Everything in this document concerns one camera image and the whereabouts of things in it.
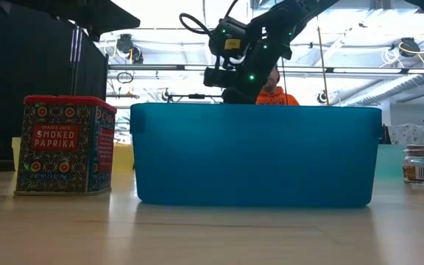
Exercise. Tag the thin metal pole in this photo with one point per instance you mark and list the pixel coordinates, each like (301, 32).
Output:
(73, 62)

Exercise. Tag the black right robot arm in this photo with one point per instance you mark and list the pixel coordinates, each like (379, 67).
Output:
(289, 14)

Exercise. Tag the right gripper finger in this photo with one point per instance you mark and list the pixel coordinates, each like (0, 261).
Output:
(238, 96)

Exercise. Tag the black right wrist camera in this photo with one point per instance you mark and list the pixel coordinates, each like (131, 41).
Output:
(217, 77)

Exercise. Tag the person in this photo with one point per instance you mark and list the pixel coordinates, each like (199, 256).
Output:
(276, 97)

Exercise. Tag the white patterned box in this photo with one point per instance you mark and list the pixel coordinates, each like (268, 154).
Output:
(407, 134)

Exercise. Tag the long ceiling beam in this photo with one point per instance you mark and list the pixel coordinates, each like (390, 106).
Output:
(153, 67)

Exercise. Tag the black ceiling bracket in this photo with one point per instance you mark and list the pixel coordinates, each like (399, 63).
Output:
(196, 96)

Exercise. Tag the small glass spice jar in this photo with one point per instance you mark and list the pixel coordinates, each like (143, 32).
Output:
(418, 165)

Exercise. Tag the paprika tin with red lid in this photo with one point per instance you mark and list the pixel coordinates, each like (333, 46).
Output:
(64, 154)

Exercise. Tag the blue plastic bin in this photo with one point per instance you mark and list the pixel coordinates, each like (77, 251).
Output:
(256, 158)

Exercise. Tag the teal plastic tray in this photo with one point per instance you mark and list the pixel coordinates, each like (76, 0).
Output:
(390, 162)

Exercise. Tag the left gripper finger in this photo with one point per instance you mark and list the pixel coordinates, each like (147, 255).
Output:
(112, 18)

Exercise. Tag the silver flexible duct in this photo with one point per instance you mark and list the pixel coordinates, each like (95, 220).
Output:
(388, 88)

